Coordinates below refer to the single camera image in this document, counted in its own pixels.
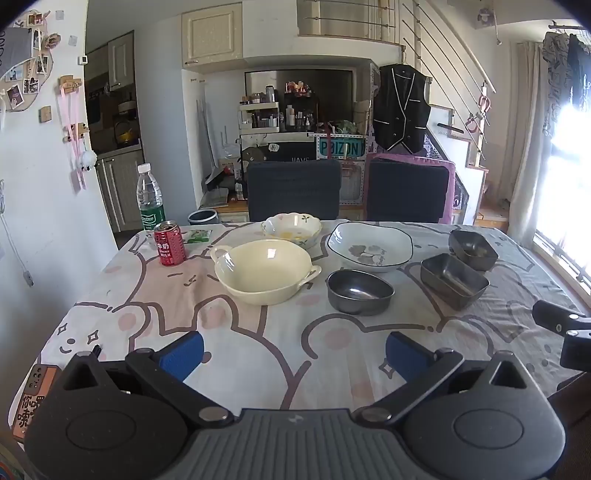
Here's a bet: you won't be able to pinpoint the round steel bowl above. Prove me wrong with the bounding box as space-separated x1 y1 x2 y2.
326 270 396 317

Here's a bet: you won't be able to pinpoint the clear water bottle green label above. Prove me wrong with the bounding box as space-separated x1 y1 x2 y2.
136 163 167 232

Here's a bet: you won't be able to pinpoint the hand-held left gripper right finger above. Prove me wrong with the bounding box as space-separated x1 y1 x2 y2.
353 331 532 428

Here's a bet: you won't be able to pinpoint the metal stair railing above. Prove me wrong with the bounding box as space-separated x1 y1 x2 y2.
401 0 498 149

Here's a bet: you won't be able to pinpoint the photo pin board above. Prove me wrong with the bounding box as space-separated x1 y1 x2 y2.
0 9 62 114

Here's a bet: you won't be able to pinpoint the cream kitchen base cabinet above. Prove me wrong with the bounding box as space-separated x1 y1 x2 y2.
95 148 145 232

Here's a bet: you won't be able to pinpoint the cosmetics shelf rack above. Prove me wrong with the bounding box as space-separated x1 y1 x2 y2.
238 82 320 135

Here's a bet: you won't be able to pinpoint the cream upper wall cabinet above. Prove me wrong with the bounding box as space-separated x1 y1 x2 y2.
182 2 244 68

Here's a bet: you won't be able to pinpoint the floral scalloped ceramic bowl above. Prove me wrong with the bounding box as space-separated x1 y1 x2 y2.
261 212 323 248

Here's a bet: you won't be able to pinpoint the black vest white trim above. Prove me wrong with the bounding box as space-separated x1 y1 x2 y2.
372 64 432 153

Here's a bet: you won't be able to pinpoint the hanging dark clothes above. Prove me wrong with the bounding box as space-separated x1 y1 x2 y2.
542 21 591 139

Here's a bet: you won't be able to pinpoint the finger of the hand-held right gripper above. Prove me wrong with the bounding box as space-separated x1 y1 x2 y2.
532 300 591 335

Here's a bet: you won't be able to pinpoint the white charger cable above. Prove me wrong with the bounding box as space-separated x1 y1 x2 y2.
0 180 36 288

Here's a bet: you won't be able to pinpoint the cream two-handled bowl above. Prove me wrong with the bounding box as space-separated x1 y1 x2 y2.
210 240 322 306

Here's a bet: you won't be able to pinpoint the teal license-plate sign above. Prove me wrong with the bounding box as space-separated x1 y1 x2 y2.
316 135 367 160

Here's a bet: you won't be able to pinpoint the beige window curtain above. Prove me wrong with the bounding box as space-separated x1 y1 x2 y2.
507 41 560 237

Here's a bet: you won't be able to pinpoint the dark grey covered chair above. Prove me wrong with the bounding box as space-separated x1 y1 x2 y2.
367 157 451 224
246 159 342 223

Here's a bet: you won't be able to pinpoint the white square flower-print plate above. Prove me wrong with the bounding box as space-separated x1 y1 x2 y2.
326 222 414 273

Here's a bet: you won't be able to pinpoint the red drink can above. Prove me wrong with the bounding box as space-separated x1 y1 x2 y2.
153 220 187 267

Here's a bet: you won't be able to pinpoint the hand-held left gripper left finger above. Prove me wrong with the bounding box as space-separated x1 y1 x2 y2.
60 330 236 428

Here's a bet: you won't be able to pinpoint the rectangular steel bowl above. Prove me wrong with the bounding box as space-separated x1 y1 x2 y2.
448 229 500 271
420 253 490 311

